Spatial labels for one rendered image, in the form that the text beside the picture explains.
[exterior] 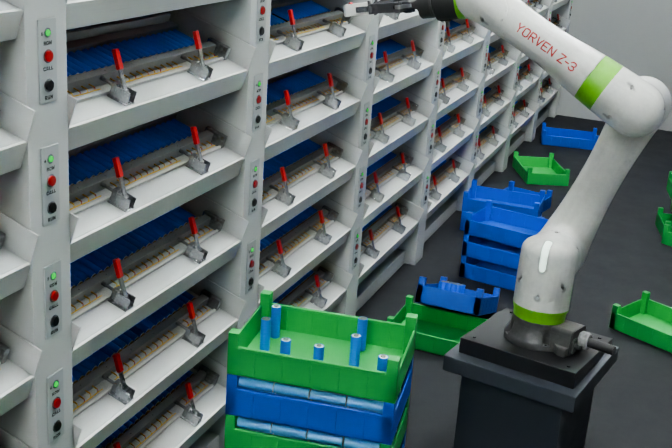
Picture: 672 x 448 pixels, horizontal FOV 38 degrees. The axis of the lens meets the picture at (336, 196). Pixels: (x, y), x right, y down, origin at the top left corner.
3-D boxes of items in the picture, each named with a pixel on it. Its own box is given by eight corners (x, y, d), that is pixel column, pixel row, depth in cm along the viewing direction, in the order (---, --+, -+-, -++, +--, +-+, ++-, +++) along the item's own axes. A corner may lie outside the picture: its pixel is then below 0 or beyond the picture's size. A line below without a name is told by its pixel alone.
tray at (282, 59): (360, 46, 269) (373, 14, 265) (261, 82, 215) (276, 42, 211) (297, 14, 273) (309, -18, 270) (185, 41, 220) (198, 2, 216)
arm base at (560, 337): (622, 355, 229) (626, 331, 228) (596, 373, 218) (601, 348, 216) (521, 322, 244) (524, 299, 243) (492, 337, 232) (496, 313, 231)
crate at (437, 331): (498, 338, 305) (501, 314, 302) (482, 365, 287) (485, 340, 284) (405, 317, 315) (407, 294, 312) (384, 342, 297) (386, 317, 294)
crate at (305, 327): (414, 352, 185) (418, 313, 183) (394, 404, 167) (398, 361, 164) (261, 326, 192) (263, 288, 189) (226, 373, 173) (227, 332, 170)
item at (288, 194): (350, 179, 281) (368, 137, 275) (254, 244, 227) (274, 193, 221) (290, 146, 285) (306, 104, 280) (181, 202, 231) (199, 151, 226)
